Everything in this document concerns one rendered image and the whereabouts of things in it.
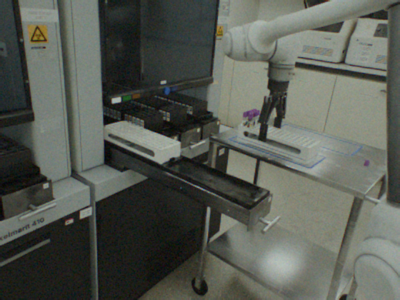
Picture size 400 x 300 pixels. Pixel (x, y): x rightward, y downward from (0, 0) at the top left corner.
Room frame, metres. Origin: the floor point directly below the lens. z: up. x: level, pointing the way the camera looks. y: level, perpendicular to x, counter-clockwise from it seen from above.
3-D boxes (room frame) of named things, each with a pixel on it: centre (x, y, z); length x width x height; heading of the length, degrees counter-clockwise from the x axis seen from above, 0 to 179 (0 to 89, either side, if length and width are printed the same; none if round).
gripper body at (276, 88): (1.27, -0.26, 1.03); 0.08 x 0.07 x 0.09; 142
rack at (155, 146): (1.16, 0.22, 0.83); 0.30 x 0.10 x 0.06; 54
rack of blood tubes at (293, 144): (1.25, -0.28, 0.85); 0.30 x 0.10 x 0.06; 52
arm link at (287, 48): (1.27, -0.25, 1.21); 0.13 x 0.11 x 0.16; 119
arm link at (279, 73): (1.27, -0.26, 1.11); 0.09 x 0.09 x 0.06
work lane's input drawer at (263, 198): (1.06, 0.07, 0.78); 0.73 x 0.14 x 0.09; 54
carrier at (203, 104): (1.59, 0.03, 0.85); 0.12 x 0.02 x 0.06; 143
